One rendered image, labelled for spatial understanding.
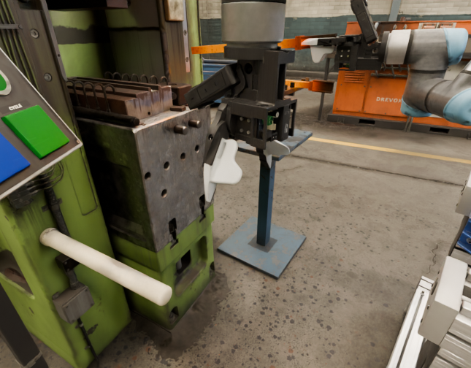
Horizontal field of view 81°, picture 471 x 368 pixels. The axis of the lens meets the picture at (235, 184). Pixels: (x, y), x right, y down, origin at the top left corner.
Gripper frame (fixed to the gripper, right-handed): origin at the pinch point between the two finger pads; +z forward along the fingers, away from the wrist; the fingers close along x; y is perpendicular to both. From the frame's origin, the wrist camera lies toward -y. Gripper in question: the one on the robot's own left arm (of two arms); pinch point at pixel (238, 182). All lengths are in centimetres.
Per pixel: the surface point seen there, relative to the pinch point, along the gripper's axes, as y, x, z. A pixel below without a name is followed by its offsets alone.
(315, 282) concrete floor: -10, 74, 93
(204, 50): -47, 39, -16
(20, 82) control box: -33.5, -17.1, -14.0
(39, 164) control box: -23.0, -20.6, -3.4
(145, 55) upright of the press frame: -81, 38, -13
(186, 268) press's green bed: -53, 26, 75
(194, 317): -42, 19, 93
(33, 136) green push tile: -25.4, -19.7, -7.1
